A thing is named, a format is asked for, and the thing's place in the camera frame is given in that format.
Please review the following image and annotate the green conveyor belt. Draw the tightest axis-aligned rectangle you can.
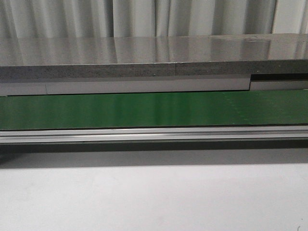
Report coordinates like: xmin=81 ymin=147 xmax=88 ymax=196
xmin=0 ymin=90 xmax=308 ymax=130

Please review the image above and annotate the grey stone countertop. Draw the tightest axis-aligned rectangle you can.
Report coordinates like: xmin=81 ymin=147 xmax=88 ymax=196
xmin=0 ymin=34 xmax=308 ymax=82

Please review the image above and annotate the grey panel under countertop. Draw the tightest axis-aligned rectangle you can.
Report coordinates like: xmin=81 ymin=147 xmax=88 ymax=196
xmin=0 ymin=73 xmax=308 ymax=96

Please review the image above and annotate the white pleated curtain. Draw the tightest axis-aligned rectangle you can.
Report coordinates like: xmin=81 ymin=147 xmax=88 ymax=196
xmin=0 ymin=0 xmax=308 ymax=39

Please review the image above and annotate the aluminium conveyor side rail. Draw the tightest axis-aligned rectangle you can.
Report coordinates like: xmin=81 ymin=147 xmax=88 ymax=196
xmin=0 ymin=125 xmax=308 ymax=144

